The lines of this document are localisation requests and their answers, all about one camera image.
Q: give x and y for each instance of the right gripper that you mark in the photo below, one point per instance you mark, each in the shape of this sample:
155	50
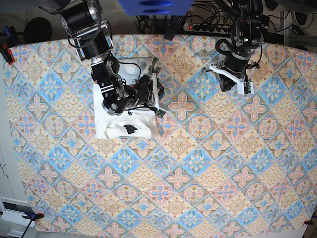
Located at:
148	93

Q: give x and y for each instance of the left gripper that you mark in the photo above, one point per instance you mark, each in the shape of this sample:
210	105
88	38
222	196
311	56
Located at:
234	74

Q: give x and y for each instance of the white printed T-shirt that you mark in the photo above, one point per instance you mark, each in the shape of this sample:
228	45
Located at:
123	124

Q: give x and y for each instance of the black power strip red switch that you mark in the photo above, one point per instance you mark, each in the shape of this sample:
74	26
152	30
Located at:
206	28

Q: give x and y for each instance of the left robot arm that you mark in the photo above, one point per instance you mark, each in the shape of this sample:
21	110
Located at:
246	36

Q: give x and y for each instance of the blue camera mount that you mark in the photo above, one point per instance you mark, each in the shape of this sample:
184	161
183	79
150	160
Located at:
155	7

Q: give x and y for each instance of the orange black table clamp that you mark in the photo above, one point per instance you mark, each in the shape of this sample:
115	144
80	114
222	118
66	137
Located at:
32	216

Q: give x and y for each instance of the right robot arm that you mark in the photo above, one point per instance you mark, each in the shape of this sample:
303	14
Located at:
88	32

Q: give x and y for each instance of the patterned tile tablecloth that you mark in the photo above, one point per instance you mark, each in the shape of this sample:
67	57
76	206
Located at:
220	165

